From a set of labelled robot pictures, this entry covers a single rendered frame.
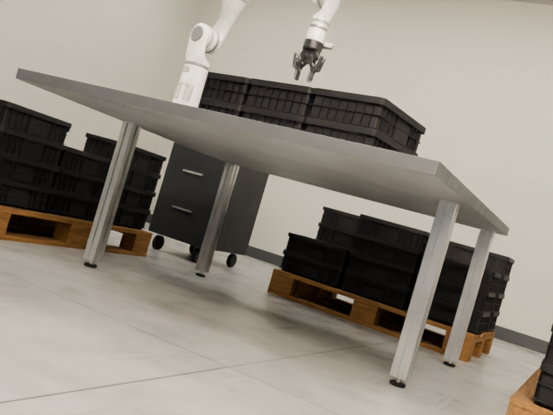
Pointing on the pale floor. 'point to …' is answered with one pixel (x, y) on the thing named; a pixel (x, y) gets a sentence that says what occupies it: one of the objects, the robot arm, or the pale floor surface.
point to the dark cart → (205, 203)
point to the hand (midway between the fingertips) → (303, 76)
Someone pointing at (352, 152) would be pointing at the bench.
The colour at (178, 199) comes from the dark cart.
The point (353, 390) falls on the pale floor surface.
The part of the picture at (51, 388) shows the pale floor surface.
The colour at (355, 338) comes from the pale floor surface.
